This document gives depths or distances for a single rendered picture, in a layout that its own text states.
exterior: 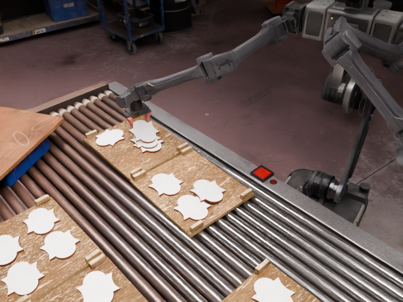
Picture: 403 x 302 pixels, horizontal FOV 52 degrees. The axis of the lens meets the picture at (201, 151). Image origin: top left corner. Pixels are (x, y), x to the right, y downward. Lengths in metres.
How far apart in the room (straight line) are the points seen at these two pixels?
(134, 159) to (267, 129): 2.06
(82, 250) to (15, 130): 0.76
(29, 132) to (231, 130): 2.11
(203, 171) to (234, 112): 2.20
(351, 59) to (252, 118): 2.55
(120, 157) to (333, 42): 1.07
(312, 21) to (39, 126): 1.35
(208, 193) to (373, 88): 0.75
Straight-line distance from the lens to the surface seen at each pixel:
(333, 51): 1.47
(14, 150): 1.98
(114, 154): 1.99
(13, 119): 2.21
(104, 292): 1.46
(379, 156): 3.72
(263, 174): 1.86
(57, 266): 1.58
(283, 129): 3.81
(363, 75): 1.46
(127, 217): 1.69
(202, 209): 1.66
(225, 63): 1.64
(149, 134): 2.02
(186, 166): 1.87
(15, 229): 1.76
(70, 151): 2.09
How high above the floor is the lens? 2.13
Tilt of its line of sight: 38 degrees down
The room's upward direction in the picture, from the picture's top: 1 degrees counter-clockwise
